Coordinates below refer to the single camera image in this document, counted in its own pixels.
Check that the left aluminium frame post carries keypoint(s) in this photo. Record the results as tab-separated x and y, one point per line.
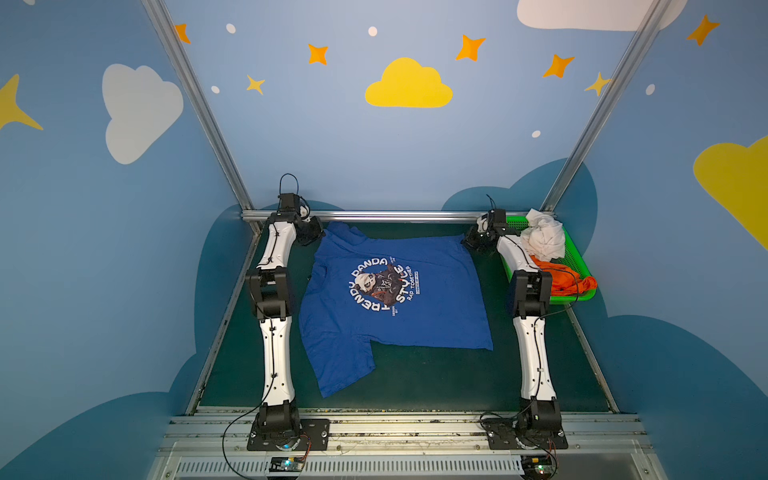
161	21

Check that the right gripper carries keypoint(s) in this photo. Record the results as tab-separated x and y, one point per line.
474	239

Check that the aluminium frame post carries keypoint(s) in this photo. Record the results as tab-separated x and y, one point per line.
640	44
161	21

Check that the white t-shirt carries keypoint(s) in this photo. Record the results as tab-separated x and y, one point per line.
544	237

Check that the rear aluminium frame bar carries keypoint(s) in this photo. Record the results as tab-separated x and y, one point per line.
456	217

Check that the left controller board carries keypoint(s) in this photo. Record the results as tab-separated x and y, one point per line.
294	465

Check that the controller board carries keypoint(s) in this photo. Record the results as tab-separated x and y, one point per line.
294	465
537	468

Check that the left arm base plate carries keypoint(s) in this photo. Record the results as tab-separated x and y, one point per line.
312	434

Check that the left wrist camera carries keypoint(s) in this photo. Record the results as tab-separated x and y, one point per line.
289	203

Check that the orange t-shirt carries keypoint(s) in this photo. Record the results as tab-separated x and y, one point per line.
566	281

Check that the right controller board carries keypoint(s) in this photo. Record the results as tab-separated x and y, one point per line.
537	468

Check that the blue panda print t-shirt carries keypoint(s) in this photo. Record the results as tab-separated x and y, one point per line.
420	292

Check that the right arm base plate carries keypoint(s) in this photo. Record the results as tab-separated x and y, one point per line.
503	434

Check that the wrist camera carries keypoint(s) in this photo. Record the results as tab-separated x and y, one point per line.
492	219
289	203

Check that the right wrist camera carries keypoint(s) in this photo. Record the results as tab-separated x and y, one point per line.
492	219

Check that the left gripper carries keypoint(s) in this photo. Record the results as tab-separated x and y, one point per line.
311	228

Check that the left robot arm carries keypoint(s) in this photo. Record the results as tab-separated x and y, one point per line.
272	301

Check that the right aluminium frame post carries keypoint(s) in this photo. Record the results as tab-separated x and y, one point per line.
640	44

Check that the green plastic basket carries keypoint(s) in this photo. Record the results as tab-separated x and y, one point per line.
572	259

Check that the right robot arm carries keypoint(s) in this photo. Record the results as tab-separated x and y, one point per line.
528	302

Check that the aluminium mounting rail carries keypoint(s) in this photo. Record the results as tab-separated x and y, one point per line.
367	444

